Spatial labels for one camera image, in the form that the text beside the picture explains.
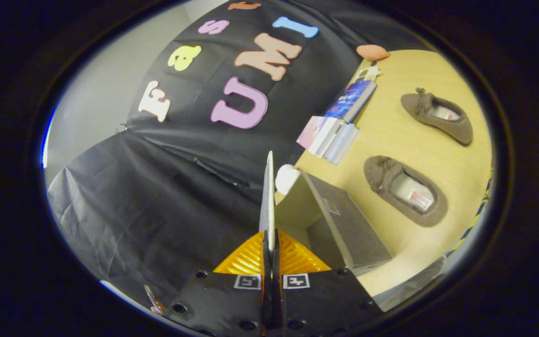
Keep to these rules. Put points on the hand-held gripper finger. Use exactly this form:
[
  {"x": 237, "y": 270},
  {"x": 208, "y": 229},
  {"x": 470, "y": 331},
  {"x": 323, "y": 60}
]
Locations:
[
  {"x": 277, "y": 291},
  {"x": 266, "y": 291}
]

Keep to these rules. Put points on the grey storage box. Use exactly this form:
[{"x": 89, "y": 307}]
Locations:
[{"x": 344, "y": 224}]

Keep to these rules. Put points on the brown shoe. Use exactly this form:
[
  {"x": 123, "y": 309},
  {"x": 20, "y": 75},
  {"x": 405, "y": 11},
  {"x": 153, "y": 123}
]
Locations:
[
  {"x": 382, "y": 175},
  {"x": 459, "y": 128}
]

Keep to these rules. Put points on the white round cup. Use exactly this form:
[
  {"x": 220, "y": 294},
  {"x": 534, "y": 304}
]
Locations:
[{"x": 286, "y": 179}]

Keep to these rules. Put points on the black backdrop cloth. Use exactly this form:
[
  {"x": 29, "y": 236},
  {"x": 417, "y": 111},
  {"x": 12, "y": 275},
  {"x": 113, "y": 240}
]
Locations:
[{"x": 166, "y": 196}]

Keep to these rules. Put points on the pale blue book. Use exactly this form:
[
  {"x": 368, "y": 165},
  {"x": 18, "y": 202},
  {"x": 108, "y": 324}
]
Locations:
[{"x": 344, "y": 145}]

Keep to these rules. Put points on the white book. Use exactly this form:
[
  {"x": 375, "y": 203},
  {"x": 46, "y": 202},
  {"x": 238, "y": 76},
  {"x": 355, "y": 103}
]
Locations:
[{"x": 328, "y": 138}]

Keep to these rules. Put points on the pink cover book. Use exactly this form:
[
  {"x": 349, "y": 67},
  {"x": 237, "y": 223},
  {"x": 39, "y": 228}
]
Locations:
[{"x": 310, "y": 133}]

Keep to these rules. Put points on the yellow black striped tape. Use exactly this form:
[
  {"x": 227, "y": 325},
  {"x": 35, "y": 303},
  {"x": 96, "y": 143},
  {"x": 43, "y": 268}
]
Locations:
[{"x": 473, "y": 224}]

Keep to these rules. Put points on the small white green object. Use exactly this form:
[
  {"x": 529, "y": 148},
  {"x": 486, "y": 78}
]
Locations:
[{"x": 368, "y": 73}]

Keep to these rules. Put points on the salmon oval object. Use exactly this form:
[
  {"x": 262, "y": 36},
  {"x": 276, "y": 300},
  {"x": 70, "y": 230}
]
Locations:
[{"x": 372, "y": 52}]

